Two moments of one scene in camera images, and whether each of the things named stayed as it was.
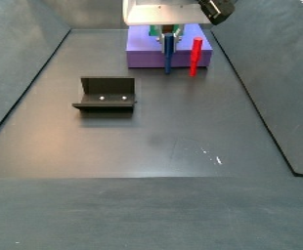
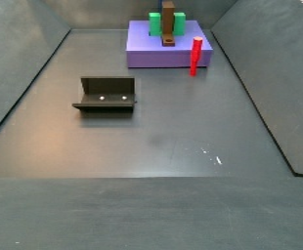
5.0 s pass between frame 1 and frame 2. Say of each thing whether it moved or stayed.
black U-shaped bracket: stayed
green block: stayed
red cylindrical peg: stayed
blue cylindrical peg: moved
